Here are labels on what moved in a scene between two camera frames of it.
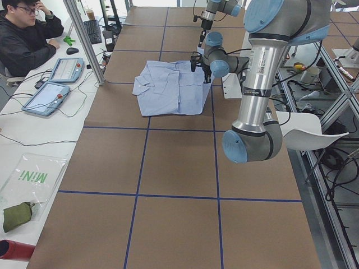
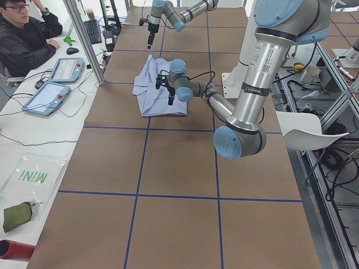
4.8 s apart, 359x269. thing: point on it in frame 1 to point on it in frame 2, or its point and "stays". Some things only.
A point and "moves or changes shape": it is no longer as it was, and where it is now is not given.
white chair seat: x=302 y=131 stays
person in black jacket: x=26 y=27 stays
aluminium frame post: x=79 y=26 stays
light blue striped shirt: x=168 y=88 moves or changes shape
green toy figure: x=68 y=40 stays
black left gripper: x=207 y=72 to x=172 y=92
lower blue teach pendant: x=47 y=99 stays
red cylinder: x=11 y=250 stays
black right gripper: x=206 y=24 to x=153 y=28
